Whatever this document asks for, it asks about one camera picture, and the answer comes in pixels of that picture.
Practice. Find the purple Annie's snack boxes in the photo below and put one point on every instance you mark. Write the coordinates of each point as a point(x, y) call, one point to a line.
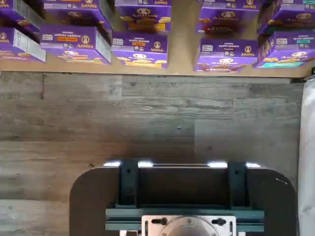
point(182, 49)

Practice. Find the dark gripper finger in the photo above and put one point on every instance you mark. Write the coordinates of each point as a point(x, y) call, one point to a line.
point(237, 184)
point(129, 184)

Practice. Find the plain white curtain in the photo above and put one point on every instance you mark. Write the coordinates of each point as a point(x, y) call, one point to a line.
point(308, 147)

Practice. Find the purple Annie's snack box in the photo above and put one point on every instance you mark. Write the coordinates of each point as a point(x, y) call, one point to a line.
point(14, 41)
point(140, 44)
point(12, 12)
point(290, 41)
point(290, 14)
point(226, 49)
point(142, 14)
point(71, 39)
point(226, 17)
point(73, 12)

